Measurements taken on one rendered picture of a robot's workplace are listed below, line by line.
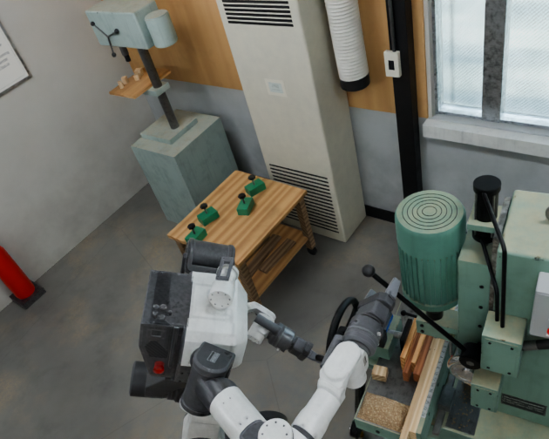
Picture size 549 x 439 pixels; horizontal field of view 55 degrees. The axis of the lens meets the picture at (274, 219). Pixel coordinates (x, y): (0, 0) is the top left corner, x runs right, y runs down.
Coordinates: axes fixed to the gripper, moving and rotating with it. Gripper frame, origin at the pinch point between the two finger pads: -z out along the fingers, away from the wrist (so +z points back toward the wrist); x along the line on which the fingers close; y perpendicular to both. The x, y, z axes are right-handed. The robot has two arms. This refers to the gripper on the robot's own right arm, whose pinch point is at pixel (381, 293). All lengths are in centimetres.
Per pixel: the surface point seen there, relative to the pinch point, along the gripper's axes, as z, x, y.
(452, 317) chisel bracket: -14.6, 5.8, 27.3
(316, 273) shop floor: -99, 156, 29
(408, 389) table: 4.1, 24.2, 32.8
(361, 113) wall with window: -157, 85, -16
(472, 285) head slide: -7.1, -17.9, 13.7
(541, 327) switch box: 3.0, -31.7, 24.0
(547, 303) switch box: 3.0, -38.3, 17.9
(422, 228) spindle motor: -7.4, -21.3, -7.2
